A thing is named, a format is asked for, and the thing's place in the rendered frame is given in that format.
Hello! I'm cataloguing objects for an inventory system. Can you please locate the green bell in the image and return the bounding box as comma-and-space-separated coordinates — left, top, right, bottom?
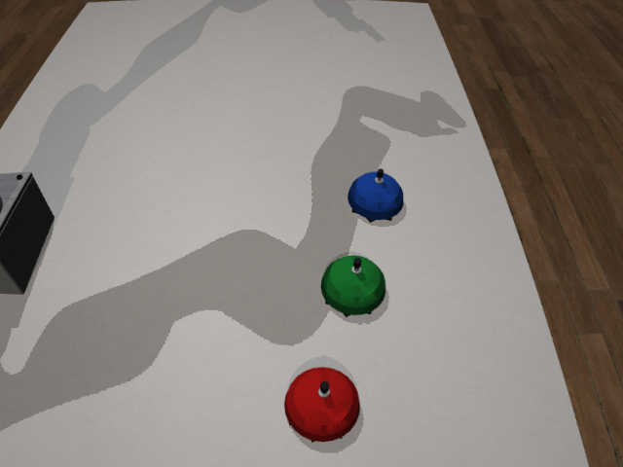
321, 256, 385, 317

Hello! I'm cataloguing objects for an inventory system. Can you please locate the red dome bell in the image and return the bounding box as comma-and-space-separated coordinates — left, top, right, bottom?
284, 367, 360, 442

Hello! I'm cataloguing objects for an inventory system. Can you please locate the blue bell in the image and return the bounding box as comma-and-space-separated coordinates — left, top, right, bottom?
348, 168, 403, 223

